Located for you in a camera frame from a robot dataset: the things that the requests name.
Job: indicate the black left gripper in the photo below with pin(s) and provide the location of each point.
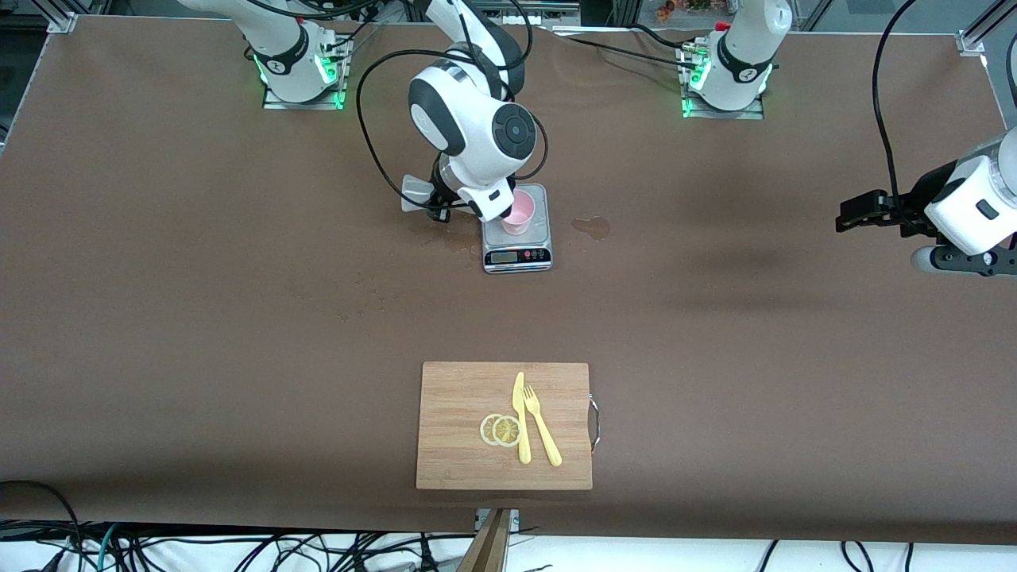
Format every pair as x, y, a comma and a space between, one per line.
908, 213

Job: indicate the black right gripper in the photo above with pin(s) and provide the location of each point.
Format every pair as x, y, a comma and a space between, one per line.
441, 188

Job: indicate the pink plastic cup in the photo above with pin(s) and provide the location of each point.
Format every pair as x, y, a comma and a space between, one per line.
524, 214

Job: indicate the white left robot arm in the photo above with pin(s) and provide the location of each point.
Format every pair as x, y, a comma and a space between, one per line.
743, 56

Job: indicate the silver digital kitchen scale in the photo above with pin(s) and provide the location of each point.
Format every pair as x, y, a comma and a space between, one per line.
516, 256

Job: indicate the small brown liquid puddle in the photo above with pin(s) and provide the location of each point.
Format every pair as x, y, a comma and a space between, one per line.
593, 228

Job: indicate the white power strip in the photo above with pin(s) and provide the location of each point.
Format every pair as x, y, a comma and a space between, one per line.
520, 12

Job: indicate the bamboo cutting board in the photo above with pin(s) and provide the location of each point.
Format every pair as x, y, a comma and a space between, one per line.
461, 429

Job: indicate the lemon slice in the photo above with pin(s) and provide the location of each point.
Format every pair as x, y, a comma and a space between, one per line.
507, 430

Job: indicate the yellow plastic knife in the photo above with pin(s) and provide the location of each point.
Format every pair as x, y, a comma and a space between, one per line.
523, 437

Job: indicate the yellow plastic fork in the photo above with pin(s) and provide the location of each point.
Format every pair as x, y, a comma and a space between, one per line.
544, 437

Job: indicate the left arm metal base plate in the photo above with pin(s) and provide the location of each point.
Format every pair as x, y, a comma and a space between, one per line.
747, 114

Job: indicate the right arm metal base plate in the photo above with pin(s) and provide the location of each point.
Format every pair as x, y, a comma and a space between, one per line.
274, 102

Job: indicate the wooden post with bracket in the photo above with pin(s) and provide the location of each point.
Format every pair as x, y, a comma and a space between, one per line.
489, 548

